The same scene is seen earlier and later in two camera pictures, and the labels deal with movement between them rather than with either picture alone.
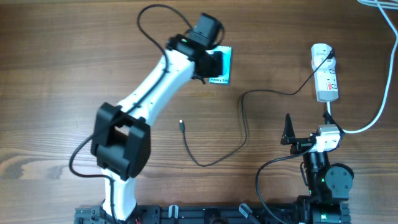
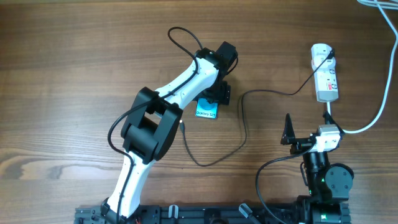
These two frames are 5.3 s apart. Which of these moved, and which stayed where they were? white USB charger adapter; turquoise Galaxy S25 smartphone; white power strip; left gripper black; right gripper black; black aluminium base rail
Moved: left gripper black; turquoise Galaxy S25 smartphone
Stayed: right gripper black; white power strip; black aluminium base rail; white USB charger adapter
